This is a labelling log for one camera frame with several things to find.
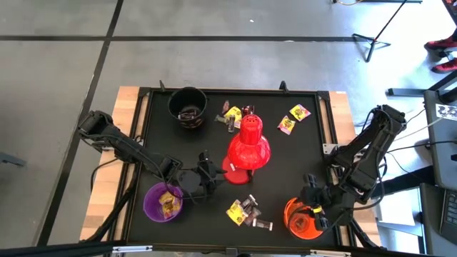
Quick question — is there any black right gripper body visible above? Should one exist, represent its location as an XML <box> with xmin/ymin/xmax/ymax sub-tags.
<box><xmin>300</xmin><ymin>173</ymin><xmax>346</xmax><ymax>232</ymax></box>

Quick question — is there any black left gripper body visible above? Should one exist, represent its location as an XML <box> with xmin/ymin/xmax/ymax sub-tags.
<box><xmin>176</xmin><ymin>150</ymin><xmax>216</xmax><ymax>200</ymax></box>

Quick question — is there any orange candy packet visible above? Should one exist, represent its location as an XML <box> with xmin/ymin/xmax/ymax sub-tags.
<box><xmin>293</xmin><ymin>215</ymin><xmax>311</xmax><ymax>232</ymax></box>

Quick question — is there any orange plastic bucket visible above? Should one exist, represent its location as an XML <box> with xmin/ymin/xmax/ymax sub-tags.
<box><xmin>283</xmin><ymin>196</ymin><xmax>325</xmax><ymax>241</ymax></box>

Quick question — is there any purple plastic bucket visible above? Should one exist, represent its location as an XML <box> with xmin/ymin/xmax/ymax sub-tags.
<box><xmin>142</xmin><ymin>181</ymin><xmax>184</xmax><ymax>223</ymax></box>

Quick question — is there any black plastic bucket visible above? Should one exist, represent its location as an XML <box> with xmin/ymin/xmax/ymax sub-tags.
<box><xmin>167</xmin><ymin>86</ymin><xmax>209</xmax><ymax>130</ymax></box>

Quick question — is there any red desk lamp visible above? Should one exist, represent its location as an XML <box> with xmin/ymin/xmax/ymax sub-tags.
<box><xmin>221</xmin><ymin>114</ymin><xmax>271</xmax><ymax>186</ymax></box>

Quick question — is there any black table mat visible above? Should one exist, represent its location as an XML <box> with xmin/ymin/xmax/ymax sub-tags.
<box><xmin>141</xmin><ymin>91</ymin><xmax>326</xmax><ymax>248</ymax></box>

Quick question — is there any black floor beam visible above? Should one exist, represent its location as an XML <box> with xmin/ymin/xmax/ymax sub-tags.
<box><xmin>371</xmin><ymin>166</ymin><xmax>435</xmax><ymax>199</ymax></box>

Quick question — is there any grey side cabinet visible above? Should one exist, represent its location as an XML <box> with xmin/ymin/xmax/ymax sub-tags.
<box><xmin>419</xmin><ymin>183</ymin><xmax>457</xmax><ymax>257</ymax></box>

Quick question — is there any black keyboard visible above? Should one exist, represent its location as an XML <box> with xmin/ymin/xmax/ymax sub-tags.
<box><xmin>438</xmin><ymin>188</ymin><xmax>457</xmax><ymax>247</ymax></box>

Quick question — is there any grey desk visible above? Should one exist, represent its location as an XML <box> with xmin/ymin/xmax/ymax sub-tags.
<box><xmin>423</xmin><ymin>69</ymin><xmax>457</xmax><ymax>191</ymax></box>

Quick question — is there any black desk foot bar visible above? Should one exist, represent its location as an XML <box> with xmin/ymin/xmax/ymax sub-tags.
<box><xmin>386</xmin><ymin>87</ymin><xmax>431</xmax><ymax>98</ymax></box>

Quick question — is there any white printed label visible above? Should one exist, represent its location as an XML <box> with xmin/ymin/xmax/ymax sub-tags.
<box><xmin>434</xmin><ymin>103</ymin><xmax>457</xmax><ymax>122</ymax></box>

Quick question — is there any black tripod stand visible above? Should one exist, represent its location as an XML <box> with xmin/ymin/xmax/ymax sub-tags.
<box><xmin>351</xmin><ymin>0</ymin><xmax>408</xmax><ymax>64</ymax></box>

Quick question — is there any person's red shoe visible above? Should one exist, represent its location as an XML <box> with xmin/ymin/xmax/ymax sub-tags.
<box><xmin>423</xmin><ymin>35</ymin><xmax>457</xmax><ymax>51</ymax></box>
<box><xmin>431</xmin><ymin>59</ymin><xmax>457</xmax><ymax>75</ymax></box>

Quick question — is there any grey floor object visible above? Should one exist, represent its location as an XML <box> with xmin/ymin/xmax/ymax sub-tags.
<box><xmin>0</xmin><ymin>151</ymin><xmax>28</xmax><ymax>168</ymax></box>

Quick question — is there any black aluminium table frame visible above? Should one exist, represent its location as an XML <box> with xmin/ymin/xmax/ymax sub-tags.
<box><xmin>0</xmin><ymin>80</ymin><xmax>457</xmax><ymax>257</ymax></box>

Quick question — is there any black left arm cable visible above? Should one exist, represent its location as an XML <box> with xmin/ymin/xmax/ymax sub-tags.
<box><xmin>89</xmin><ymin>156</ymin><xmax>124</xmax><ymax>196</ymax></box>

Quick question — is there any black floor cable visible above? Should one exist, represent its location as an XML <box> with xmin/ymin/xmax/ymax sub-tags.
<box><xmin>391</xmin><ymin>139</ymin><xmax>457</xmax><ymax>151</ymax></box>

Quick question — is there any white floor cable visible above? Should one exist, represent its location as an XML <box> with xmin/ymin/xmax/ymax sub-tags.
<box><xmin>392</xmin><ymin>116</ymin><xmax>447</xmax><ymax>143</ymax></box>

